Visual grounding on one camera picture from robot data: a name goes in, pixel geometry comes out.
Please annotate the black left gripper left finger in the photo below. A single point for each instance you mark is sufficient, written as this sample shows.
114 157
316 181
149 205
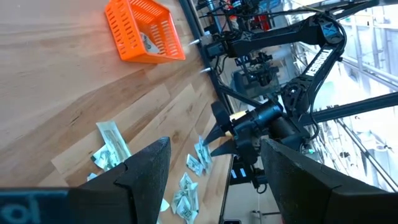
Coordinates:
140 186

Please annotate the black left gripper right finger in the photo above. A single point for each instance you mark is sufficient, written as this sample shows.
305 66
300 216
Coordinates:
311 199

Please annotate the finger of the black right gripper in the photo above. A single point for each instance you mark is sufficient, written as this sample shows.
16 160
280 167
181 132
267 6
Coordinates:
228 149
221 119

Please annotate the green white sweetener packet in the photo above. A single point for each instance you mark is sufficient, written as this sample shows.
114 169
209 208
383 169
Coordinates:
194 165
186 182
148 43
104 158
164 205
183 211
91 176
193 199
115 140
203 154

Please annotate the orange slotted plastic basket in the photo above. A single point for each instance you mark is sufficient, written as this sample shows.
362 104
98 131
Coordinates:
149 59

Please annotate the black background robot arm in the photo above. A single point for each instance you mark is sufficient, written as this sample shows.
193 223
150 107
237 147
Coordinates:
258 74

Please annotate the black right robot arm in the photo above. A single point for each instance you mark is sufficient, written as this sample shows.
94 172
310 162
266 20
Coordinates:
273 35

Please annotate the black box white labels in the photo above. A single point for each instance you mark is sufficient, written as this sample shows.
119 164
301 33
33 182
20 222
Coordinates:
248 174

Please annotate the silver metal pin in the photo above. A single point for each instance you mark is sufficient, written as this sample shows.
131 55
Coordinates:
206 70
194 41

